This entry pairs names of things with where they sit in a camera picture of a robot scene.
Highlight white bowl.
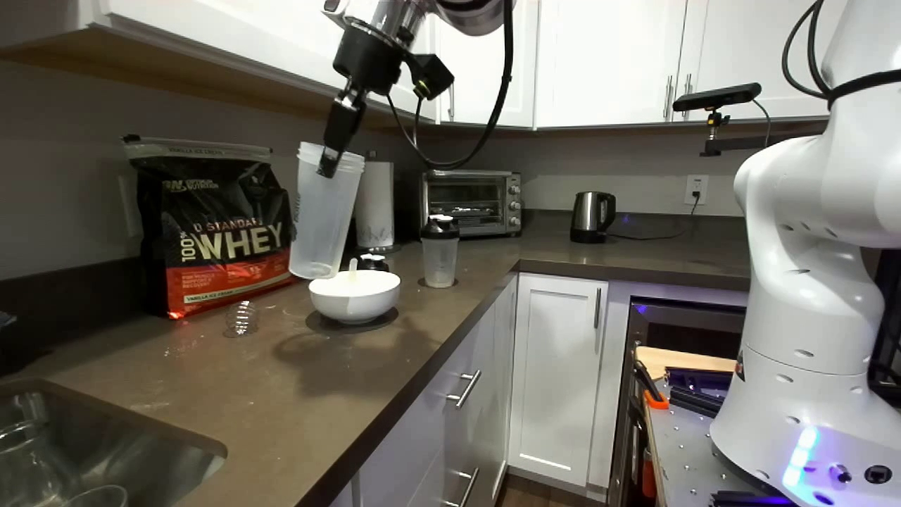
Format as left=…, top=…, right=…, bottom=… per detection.
left=306, top=267, right=403, bottom=326

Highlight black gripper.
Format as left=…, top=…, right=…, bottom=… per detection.
left=314, top=21, right=421, bottom=180

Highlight silver toaster oven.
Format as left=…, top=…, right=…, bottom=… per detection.
left=415, top=166, right=527, bottom=239

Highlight black red whey protein bag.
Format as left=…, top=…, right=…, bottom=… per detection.
left=120, top=133, right=297, bottom=322

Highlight steel electric kettle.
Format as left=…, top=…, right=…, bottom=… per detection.
left=569, top=190, right=620, bottom=246

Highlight perforated white robot cart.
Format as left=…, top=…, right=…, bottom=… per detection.
left=641, top=392, right=901, bottom=507

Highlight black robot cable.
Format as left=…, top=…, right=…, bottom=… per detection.
left=387, top=0, right=901, bottom=171

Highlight white base cabinets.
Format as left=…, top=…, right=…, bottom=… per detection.
left=325, top=271, right=755, bottom=507

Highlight shaker cup with black lid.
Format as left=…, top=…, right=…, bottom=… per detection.
left=415, top=212, right=461, bottom=290

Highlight black shaker lid white cap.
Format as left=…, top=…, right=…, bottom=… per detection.
left=354, top=252, right=390, bottom=276

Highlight dark under-counter appliance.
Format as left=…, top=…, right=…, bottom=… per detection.
left=621, top=295, right=752, bottom=353

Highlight white wall outlet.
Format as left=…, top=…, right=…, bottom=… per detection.
left=684, top=171, right=713, bottom=205

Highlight wooden board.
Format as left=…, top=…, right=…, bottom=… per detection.
left=634, top=345, right=741, bottom=384

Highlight stainless steel sink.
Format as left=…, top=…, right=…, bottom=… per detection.
left=0, top=377, right=230, bottom=507

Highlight black camera on stand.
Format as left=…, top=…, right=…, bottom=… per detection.
left=670, top=78, right=766, bottom=161

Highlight translucent lidless shaker cup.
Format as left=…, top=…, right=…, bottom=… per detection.
left=286, top=137, right=366, bottom=283

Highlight silver drawer handle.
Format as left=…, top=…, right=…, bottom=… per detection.
left=445, top=368, right=483, bottom=412
left=438, top=466, right=482, bottom=507

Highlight red handled clamp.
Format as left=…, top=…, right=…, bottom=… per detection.
left=628, top=353, right=676, bottom=414

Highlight small shiny metal object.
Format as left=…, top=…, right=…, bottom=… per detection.
left=228, top=298, right=255, bottom=339

